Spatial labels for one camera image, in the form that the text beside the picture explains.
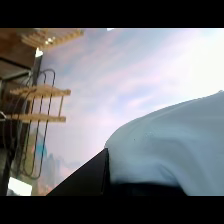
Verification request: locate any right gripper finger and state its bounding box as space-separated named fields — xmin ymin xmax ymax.
xmin=46 ymin=148 xmax=111 ymax=197

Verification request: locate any light blue shirt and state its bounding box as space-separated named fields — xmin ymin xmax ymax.
xmin=104 ymin=90 xmax=224 ymax=197

